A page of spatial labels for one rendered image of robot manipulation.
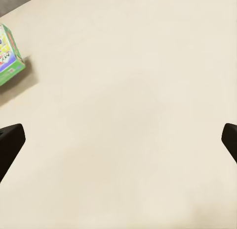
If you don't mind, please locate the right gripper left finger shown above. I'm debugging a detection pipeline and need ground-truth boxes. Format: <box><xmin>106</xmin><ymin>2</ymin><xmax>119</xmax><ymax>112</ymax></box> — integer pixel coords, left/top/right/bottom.
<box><xmin>0</xmin><ymin>123</ymin><xmax>26</xmax><ymax>183</ymax></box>

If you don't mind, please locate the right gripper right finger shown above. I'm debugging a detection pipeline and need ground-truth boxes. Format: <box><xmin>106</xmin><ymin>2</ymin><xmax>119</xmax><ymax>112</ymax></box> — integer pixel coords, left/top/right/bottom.
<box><xmin>221</xmin><ymin>123</ymin><xmax>237</xmax><ymax>163</ymax></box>

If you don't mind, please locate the board game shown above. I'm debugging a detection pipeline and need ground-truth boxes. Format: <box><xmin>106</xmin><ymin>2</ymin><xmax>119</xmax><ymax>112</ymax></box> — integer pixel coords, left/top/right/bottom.
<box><xmin>0</xmin><ymin>24</ymin><xmax>26</xmax><ymax>86</ymax></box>

